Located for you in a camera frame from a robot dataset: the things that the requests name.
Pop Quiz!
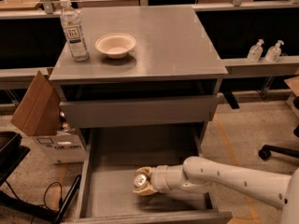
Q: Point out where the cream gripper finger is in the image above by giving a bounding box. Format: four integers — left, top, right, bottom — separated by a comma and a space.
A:
134, 185, 158, 196
135, 167, 154, 179

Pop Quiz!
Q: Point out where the right sanitizer pump bottle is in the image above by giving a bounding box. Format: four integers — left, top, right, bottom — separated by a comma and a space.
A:
265, 40, 284, 63

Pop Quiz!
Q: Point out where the clear plastic water bottle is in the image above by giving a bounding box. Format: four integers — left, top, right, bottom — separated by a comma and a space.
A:
60, 0, 89, 62

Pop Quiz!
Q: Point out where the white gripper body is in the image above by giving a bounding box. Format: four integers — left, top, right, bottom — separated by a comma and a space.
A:
150, 165, 170, 192

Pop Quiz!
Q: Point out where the closed grey top drawer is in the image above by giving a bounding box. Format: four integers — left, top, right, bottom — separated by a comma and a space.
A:
61, 95, 218, 128

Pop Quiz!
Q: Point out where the black bin at left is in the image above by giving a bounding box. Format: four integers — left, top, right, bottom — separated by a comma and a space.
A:
0, 132, 30, 186

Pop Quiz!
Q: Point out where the sanitizer pump bottle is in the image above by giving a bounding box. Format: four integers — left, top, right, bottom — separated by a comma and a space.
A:
265, 40, 284, 63
247, 39, 263, 62

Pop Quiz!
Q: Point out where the grey drawer cabinet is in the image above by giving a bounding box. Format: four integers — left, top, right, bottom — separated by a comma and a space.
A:
50, 7, 226, 128

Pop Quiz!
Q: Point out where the open grey middle drawer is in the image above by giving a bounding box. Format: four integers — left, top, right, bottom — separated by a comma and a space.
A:
65, 125, 232, 224

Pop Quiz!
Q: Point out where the orange soda can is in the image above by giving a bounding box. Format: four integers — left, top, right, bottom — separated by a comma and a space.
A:
134, 174, 150, 189

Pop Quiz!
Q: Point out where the black stand leg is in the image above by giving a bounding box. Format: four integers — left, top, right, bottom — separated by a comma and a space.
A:
0, 175, 81, 224

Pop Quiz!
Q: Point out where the black office chair base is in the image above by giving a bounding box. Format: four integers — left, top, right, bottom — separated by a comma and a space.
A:
258, 97, 299, 161

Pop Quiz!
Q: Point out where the black cable on floor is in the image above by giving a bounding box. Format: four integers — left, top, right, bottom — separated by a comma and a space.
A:
4, 180, 64, 224

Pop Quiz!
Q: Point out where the cardboard box with flaps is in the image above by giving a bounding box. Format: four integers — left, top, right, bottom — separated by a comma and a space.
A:
11, 71, 86, 164

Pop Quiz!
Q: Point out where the grey metal rail shelf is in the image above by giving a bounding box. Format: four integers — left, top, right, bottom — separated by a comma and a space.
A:
0, 0, 299, 91

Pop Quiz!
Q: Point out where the white paper bowl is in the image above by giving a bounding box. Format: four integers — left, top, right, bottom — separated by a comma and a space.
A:
95, 33, 136, 59

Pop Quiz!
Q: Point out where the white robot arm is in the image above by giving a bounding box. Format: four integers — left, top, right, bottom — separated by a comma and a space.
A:
134, 156, 299, 224

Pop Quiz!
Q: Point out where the left sanitizer pump bottle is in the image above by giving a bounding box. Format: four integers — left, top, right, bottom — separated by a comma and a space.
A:
247, 39, 263, 62

